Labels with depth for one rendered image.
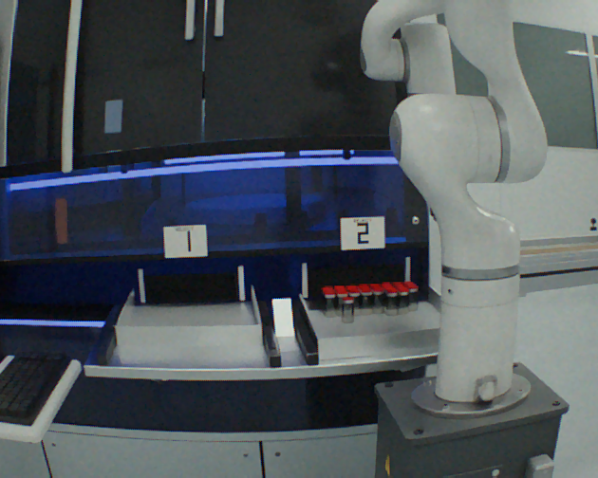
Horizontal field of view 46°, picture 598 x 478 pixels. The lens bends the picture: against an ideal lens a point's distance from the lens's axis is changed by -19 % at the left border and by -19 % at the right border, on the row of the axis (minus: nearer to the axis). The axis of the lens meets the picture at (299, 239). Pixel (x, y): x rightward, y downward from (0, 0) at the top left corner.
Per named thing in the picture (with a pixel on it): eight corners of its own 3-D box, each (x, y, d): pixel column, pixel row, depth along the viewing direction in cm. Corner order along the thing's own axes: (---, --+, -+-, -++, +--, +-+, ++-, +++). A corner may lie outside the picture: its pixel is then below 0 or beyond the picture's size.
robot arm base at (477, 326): (546, 403, 101) (558, 278, 98) (425, 427, 99) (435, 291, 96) (509, 369, 120) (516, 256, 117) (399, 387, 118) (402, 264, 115)
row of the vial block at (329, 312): (324, 315, 158) (323, 291, 157) (416, 308, 159) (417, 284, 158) (325, 318, 156) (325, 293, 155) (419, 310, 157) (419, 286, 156)
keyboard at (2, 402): (19, 358, 148) (16, 347, 148) (72, 361, 149) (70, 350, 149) (-32, 418, 109) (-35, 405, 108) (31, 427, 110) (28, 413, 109)
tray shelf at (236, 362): (114, 312, 170) (113, 304, 170) (439, 298, 176) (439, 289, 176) (84, 376, 123) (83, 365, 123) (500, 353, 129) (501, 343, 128)
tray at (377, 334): (299, 312, 162) (299, 294, 162) (430, 302, 164) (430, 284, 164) (318, 359, 129) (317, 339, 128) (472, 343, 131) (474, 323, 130)
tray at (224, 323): (134, 303, 170) (132, 287, 170) (253, 302, 172) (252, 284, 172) (117, 344, 137) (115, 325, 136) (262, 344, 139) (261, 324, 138)
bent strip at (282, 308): (273, 331, 148) (272, 299, 147) (291, 331, 148) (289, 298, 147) (281, 353, 134) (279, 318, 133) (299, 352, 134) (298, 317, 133)
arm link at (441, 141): (531, 275, 101) (524, 99, 98) (405, 287, 100) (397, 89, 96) (505, 261, 113) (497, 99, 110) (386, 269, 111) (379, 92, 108)
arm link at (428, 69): (408, 93, 122) (461, 96, 123) (401, 18, 120) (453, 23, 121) (397, 94, 131) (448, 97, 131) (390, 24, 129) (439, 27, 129)
